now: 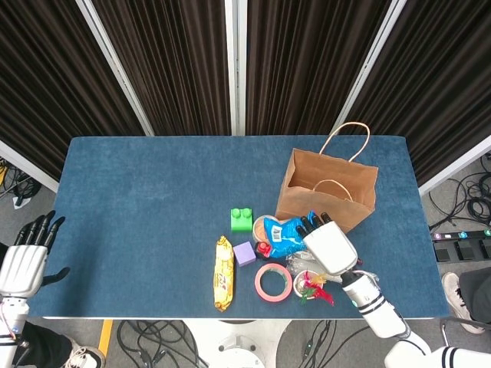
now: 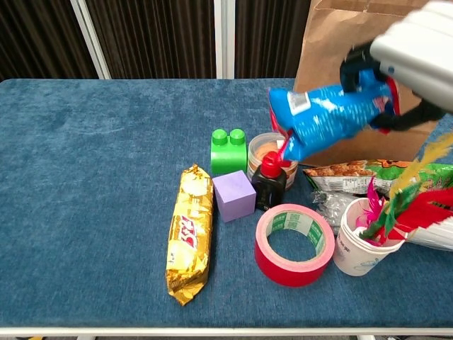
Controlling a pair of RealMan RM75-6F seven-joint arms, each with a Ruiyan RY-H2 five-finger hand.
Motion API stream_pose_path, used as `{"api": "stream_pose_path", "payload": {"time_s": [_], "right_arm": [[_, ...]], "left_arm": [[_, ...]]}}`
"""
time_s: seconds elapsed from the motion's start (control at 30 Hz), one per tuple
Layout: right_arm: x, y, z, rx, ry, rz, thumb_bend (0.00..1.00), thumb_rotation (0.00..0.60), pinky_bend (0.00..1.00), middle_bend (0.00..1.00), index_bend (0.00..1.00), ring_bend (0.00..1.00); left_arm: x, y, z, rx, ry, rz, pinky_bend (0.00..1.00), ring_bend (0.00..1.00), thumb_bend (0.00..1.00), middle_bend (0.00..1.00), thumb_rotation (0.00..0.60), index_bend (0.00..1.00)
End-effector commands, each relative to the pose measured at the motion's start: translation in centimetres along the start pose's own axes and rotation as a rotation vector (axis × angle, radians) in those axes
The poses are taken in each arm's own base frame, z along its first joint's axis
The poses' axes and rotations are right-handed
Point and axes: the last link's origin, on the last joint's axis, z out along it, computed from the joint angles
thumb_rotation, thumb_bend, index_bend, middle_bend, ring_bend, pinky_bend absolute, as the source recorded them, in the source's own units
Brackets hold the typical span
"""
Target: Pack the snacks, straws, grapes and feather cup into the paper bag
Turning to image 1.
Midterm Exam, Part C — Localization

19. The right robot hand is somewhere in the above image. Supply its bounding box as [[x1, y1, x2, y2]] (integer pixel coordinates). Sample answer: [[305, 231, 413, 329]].
[[297, 211, 364, 284]]

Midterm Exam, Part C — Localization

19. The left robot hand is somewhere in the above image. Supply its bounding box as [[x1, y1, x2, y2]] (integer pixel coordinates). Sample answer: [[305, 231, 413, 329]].
[[0, 209, 72, 298]]

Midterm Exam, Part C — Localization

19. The blue snack bag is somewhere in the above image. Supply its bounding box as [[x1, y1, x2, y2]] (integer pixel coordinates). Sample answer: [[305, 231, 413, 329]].
[[263, 209, 319, 258]]

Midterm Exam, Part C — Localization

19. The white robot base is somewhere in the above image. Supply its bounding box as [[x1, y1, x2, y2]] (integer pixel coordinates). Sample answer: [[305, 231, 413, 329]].
[[180, 320, 292, 368]]

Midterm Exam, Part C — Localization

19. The brown paper bag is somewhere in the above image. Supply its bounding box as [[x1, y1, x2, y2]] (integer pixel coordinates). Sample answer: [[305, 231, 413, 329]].
[[275, 121, 379, 235]]

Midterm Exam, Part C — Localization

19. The colourful feather shuttlecock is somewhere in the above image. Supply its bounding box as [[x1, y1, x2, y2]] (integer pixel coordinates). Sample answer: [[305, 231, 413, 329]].
[[298, 271, 335, 307]]

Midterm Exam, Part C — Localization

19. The white paper cup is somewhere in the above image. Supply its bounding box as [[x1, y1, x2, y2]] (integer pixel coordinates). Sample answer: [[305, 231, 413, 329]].
[[292, 270, 327, 301]]

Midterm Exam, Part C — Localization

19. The red tape roll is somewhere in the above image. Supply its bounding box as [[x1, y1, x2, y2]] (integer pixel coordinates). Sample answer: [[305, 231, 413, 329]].
[[255, 262, 293, 304]]

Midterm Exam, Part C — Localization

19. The black trouser leg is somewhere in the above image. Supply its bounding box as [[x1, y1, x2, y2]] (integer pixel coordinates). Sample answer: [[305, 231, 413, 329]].
[[458, 267, 491, 323], [15, 320, 74, 368]]

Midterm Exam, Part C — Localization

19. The purple cube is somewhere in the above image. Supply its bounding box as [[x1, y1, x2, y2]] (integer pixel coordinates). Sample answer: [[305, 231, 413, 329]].
[[232, 241, 257, 268]]

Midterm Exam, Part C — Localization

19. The green toy building block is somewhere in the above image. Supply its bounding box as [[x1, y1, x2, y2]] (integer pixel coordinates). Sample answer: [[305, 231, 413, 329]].
[[230, 207, 255, 234]]

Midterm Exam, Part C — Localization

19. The gold foil cookie package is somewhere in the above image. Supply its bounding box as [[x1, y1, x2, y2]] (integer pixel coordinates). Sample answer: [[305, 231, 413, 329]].
[[213, 235, 236, 314]]

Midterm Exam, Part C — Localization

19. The white sneaker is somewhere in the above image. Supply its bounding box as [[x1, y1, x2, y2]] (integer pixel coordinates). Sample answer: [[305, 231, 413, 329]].
[[440, 271, 486, 334], [63, 337, 107, 368]]

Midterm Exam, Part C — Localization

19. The black foot pedal unit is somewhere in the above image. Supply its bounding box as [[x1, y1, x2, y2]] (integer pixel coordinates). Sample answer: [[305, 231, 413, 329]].
[[435, 239, 491, 264]]

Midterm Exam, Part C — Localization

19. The blue tablecloth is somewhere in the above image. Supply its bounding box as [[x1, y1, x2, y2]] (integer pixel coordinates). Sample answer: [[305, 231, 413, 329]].
[[26, 136, 452, 319]]

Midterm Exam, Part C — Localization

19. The dark pleated curtain panel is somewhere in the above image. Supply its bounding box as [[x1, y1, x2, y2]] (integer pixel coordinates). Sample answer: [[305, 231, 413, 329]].
[[245, 0, 392, 136], [347, 0, 491, 185], [0, 0, 145, 181], [93, 0, 232, 136]]

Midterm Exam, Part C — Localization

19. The black cable bundle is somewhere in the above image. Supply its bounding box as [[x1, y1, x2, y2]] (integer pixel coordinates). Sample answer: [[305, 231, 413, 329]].
[[275, 320, 371, 368], [116, 320, 210, 368], [427, 152, 491, 228], [0, 155, 43, 210]]

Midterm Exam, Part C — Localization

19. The white partition frame post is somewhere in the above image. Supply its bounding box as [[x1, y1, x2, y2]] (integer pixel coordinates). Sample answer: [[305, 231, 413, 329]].
[[418, 136, 491, 196], [332, 0, 407, 136], [224, 0, 247, 136], [0, 140, 59, 192], [75, 0, 155, 137]]

